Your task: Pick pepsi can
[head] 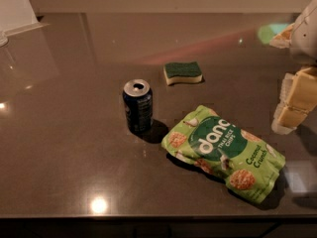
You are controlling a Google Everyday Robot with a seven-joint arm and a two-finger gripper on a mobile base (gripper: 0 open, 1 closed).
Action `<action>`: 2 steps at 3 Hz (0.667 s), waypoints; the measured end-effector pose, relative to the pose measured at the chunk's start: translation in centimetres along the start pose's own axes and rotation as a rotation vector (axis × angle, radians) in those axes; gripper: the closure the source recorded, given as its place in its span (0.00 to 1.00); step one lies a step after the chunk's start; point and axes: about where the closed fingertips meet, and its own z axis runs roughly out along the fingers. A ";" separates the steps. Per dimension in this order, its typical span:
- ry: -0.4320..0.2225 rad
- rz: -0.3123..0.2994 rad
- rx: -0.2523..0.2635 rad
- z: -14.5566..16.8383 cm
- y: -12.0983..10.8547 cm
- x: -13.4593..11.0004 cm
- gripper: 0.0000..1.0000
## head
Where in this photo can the dark blue pepsi can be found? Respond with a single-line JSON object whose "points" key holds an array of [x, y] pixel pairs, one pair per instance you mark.
{"points": [[138, 101]]}

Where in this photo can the green and yellow sponge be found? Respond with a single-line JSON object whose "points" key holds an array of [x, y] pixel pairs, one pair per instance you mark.
{"points": [[182, 72]]}

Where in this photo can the green rice chips bag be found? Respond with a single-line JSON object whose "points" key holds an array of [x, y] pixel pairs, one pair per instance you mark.
{"points": [[247, 165]]}

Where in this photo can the white object at left edge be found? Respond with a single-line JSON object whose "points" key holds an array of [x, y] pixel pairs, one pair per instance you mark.
{"points": [[16, 17]]}

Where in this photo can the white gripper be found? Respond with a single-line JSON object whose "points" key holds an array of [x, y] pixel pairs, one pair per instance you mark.
{"points": [[305, 37]]}

